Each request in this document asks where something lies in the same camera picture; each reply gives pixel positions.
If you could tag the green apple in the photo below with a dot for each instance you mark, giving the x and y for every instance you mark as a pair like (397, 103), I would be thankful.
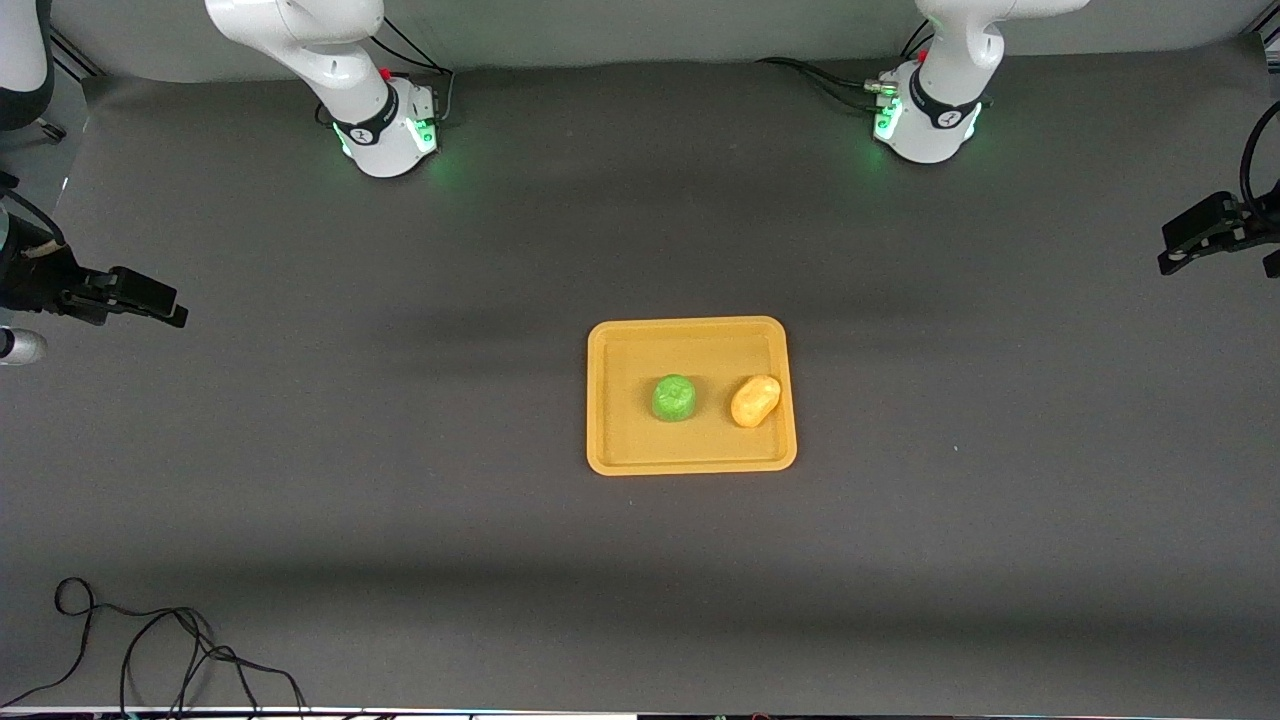
(675, 398)

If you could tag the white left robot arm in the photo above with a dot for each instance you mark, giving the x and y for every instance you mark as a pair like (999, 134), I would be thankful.
(940, 70)

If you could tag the yellow potato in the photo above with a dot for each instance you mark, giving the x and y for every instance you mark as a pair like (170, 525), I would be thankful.
(755, 400)

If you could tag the aluminium frame rail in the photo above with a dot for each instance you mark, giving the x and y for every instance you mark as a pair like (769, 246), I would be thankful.
(1265, 38)
(75, 55)

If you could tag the yellow plastic tray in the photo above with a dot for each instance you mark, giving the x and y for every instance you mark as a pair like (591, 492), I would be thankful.
(620, 440)

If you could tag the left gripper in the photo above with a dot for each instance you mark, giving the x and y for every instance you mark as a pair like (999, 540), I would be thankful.
(1232, 222)

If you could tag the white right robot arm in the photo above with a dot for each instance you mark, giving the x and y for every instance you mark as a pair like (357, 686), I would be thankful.
(330, 60)

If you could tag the dark grey table mat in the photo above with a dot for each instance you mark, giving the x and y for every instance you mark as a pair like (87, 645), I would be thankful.
(640, 560)

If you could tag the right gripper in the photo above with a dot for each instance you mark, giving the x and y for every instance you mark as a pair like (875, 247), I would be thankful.
(42, 280)

